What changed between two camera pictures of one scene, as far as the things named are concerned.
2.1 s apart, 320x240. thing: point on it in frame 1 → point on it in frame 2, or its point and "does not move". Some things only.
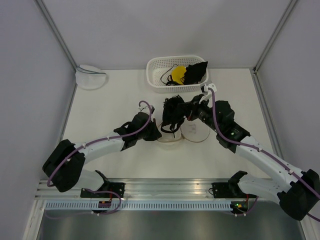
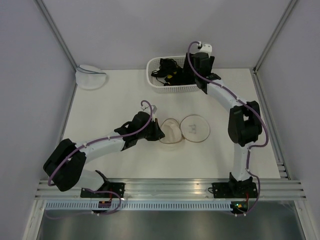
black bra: [174, 111] → [169, 73]
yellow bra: [178, 73] → [170, 76]
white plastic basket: [159, 69] does not move
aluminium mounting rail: [195, 189] does not move
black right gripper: [192, 107] → [211, 62]
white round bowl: [89, 77] does not move
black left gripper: [156, 133] does not move
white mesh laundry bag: [194, 130] does not move
